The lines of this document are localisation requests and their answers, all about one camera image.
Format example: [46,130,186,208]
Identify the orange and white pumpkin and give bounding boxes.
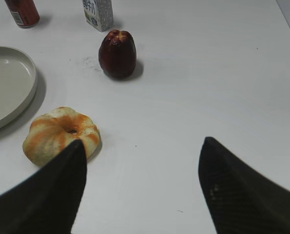
[22,107,100,167]

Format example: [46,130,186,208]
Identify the dark red apple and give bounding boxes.
[98,29,137,79]

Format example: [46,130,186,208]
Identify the beige round plate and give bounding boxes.
[0,46,38,128]

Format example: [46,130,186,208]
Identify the white milk carton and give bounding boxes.
[82,0,114,32]

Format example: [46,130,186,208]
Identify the red soda can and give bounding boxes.
[5,0,40,28]

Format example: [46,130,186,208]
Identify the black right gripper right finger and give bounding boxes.
[198,136,290,234]

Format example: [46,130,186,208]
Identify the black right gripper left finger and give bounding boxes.
[0,140,87,234]

